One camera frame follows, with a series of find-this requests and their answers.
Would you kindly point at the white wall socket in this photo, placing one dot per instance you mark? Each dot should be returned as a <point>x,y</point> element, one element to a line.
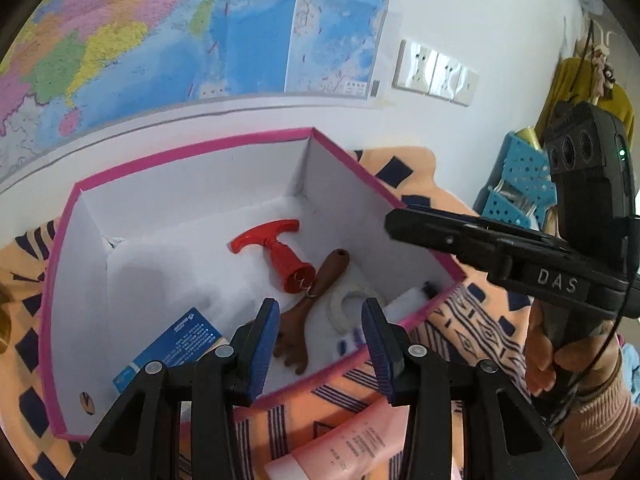
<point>445,77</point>
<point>412,67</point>
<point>466,87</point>

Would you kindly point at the colourful wall map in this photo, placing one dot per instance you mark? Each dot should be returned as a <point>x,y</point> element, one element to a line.
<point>150,35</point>

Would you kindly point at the pink tube white cap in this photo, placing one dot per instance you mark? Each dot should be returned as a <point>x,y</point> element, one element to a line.
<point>345,447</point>

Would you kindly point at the blue white medicine box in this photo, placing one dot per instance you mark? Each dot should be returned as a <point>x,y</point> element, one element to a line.
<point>175,340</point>

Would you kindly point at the small white capped tube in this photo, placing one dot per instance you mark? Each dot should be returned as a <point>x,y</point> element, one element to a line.
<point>407,302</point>

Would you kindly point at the blue perforated plastic basket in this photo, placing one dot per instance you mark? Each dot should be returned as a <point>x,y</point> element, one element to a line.
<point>525,170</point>

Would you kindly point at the white tape roll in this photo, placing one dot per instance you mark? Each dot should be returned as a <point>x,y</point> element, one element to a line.
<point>336,310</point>

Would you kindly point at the yellow garment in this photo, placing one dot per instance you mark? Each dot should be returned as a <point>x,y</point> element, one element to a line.
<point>565,85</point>

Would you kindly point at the small yellow object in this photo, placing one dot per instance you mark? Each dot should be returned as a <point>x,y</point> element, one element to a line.
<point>527,137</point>

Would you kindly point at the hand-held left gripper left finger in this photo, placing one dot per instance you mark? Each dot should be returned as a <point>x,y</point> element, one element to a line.
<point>262,350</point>

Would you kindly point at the person's right hand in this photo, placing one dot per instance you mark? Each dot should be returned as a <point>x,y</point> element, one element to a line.
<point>540,365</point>

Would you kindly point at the person's right forearm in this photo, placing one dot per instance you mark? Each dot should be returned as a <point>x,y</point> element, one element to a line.
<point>600,425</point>

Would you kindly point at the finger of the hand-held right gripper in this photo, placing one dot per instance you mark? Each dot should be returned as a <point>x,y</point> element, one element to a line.
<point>440,235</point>
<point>520,234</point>

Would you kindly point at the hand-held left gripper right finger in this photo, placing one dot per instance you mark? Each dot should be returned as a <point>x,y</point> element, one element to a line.
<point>377,355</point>

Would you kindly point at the small hanging plush toy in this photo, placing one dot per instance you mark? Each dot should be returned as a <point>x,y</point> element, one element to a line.
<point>604,70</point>

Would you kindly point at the orange patterned blanket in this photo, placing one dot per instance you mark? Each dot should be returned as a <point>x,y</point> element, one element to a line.
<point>425,160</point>

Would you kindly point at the pink cardboard box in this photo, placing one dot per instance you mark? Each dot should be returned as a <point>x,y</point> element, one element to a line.
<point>200,200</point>

